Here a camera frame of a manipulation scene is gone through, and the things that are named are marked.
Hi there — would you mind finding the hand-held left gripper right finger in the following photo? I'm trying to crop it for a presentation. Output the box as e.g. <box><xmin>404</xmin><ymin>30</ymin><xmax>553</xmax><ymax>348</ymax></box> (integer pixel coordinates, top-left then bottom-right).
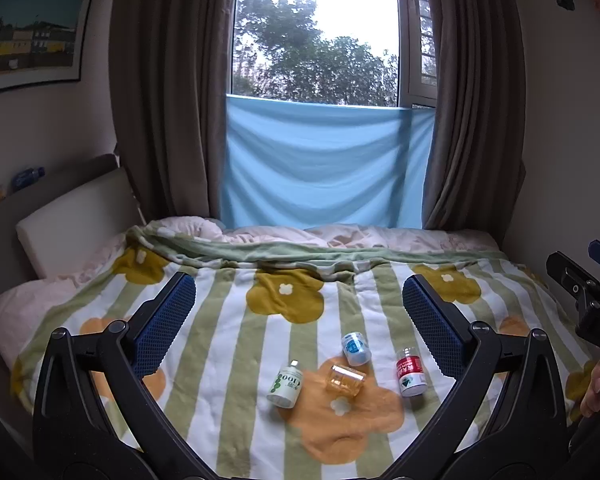
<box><xmin>383</xmin><ymin>274</ymin><xmax>571</xmax><ymax>480</ymax></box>

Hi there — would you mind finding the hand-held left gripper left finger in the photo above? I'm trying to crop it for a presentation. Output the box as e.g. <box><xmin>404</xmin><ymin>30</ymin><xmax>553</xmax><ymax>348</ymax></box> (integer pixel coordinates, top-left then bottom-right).
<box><xmin>32</xmin><ymin>271</ymin><xmax>207</xmax><ymax>480</ymax></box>

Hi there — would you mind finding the orange transparent cup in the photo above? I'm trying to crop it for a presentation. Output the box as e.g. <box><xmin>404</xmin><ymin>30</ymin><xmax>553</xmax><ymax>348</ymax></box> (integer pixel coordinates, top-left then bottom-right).
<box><xmin>326</xmin><ymin>364</ymin><xmax>369</xmax><ymax>397</ymax></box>

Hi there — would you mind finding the person's right hand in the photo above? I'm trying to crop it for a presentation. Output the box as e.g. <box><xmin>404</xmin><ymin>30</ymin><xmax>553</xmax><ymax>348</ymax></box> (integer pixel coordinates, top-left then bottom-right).
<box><xmin>580</xmin><ymin>358</ymin><xmax>600</xmax><ymax>419</ymax></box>

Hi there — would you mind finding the white bottle red label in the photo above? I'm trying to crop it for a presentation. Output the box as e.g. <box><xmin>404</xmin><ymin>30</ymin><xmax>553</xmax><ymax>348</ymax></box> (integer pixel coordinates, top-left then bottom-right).
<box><xmin>395</xmin><ymin>347</ymin><xmax>427</xmax><ymax>398</ymax></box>

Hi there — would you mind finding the white bottle blue label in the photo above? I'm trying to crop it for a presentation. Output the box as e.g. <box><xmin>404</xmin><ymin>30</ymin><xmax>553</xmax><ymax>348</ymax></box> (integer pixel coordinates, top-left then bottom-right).
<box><xmin>341</xmin><ymin>331</ymin><xmax>371</xmax><ymax>366</ymax></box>

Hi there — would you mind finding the striped floral blanket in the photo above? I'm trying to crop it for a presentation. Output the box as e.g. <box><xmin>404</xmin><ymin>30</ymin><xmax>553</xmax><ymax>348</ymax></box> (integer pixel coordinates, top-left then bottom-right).
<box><xmin>10</xmin><ymin>217</ymin><xmax>600</xmax><ymax>467</ymax></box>

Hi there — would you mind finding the pink pillow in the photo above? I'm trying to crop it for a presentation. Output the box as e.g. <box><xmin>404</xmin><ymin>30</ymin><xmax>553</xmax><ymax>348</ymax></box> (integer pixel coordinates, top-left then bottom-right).
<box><xmin>0</xmin><ymin>232</ymin><xmax>133</xmax><ymax>368</ymax></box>

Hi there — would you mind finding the pink quilt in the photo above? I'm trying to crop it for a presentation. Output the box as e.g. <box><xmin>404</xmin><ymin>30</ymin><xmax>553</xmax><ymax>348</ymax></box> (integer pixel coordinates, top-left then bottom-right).
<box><xmin>145</xmin><ymin>215</ymin><xmax>501</xmax><ymax>255</ymax></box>

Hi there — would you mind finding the white bottle green label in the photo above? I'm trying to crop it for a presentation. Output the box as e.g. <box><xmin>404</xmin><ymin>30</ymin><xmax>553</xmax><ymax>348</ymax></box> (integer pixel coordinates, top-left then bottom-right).
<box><xmin>266</xmin><ymin>359</ymin><xmax>304</xmax><ymax>408</ymax></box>

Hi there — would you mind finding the white headboard cushion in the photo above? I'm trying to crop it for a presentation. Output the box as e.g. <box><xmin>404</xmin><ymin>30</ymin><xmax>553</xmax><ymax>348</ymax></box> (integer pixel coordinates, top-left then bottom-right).
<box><xmin>15</xmin><ymin>167</ymin><xmax>149</xmax><ymax>279</ymax></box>

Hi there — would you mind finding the brown bed headboard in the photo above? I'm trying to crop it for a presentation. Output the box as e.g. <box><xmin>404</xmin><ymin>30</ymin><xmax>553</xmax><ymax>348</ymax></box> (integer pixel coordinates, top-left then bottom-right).
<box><xmin>0</xmin><ymin>152</ymin><xmax>131</xmax><ymax>311</ymax></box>

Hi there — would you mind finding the light blue cloth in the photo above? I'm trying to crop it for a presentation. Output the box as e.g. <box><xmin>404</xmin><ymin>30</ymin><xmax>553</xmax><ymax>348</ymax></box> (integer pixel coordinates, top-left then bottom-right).
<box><xmin>221</xmin><ymin>94</ymin><xmax>436</xmax><ymax>231</ymax></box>

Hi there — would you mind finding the blue plastic bottle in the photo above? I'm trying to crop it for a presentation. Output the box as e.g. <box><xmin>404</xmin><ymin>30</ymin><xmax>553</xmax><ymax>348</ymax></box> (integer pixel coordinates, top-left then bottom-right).
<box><xmin>12</xmin><ymin>166</ymin><xmax>46</xmax><ymax>192</ymax></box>

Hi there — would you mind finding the brown curtain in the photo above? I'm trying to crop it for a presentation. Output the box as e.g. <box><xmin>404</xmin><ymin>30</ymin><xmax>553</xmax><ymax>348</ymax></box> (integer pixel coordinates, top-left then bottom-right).
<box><xmin>108</xmin><ymin>0</ymin><xmax>244</xmax><ymax>227</ymax></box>
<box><xmin>421</xmin><ymin>0</ymin><xmax>529</xmax><ymax>234</ymax></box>

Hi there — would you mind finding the window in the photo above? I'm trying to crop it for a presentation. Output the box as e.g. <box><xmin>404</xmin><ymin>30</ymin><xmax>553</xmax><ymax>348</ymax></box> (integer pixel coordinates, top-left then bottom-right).
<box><xmin>227</xmin><ymin>0</ymin><xmax>439</xmax><ymax>111</ymax></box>

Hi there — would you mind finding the framed wall picture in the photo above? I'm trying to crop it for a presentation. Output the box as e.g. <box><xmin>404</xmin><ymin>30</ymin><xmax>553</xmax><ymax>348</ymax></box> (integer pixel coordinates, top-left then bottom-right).
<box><xmin>0</xmin><ymin>0</ymin><xmax>95</xmax><ymax>99</ymax></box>

